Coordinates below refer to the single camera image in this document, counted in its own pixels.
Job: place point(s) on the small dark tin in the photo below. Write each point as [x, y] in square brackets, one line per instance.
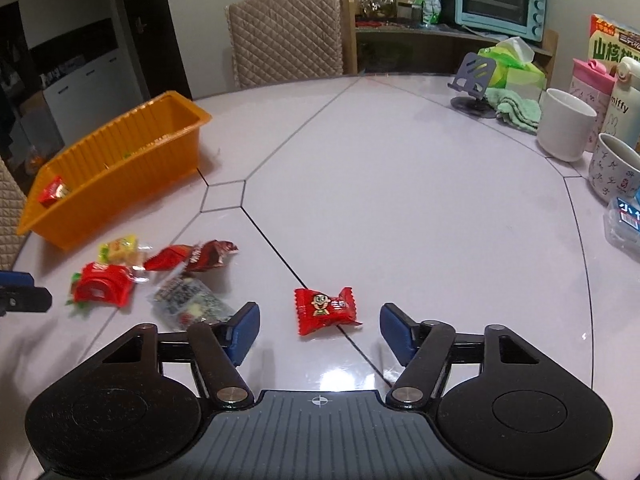
[411, 11]

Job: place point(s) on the white patterned mug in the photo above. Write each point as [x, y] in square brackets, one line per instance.
[612, 170]

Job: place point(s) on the green tissue pack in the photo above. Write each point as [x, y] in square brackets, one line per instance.
[520, 77]

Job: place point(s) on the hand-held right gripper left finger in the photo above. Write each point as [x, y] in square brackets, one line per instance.
[245, 325]

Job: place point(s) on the red wrapped candy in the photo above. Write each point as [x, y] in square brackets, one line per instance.
[52, 192]

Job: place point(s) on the orange ribbed plastic tray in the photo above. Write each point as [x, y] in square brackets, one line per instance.
[125, 180]

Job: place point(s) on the red cartoon face candy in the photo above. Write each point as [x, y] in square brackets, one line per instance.
[322, 307]

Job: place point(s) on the green cloth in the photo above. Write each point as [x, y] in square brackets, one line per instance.
[515, 110]

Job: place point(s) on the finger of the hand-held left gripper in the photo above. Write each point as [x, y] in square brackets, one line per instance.
[15, 278]
[27, 300]

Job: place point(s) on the clear black print snack packet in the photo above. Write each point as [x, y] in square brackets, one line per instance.
[187, 300]

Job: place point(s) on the dark wooden door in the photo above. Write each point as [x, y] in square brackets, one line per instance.
[145, 10]

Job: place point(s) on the pink bottle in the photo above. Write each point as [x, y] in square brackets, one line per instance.
[592, 85]

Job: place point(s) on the red house print candy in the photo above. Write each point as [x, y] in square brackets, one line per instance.
[102, 284]

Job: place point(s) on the snack box with text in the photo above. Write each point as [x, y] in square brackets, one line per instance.
[607, 42]

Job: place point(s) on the yellow candy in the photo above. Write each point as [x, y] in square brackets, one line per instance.
[117, 249]

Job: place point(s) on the green snack bag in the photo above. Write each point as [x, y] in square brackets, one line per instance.
[430, 2]

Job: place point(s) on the grey phone stand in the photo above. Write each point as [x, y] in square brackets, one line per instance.
[475, 72]

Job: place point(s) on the white cabinet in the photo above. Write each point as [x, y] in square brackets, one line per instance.
[85, 100]

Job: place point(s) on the white rabbit print bottle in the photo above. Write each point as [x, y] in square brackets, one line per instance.
[625, 105]

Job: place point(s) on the dark red candy wrapper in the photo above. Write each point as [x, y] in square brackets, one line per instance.
[200, 255]

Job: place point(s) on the beige quilted chair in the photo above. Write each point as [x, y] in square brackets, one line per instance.
[10, 210]
[285, 35]

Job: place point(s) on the green wrapped candy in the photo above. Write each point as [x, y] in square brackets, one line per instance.
[127, 154]

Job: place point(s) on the wooden shelf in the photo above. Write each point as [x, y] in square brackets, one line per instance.
[400, 55]

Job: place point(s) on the clear box with blue label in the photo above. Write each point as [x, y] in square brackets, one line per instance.
[622, 225]

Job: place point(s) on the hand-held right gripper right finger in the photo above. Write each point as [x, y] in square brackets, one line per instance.
[395, 327]

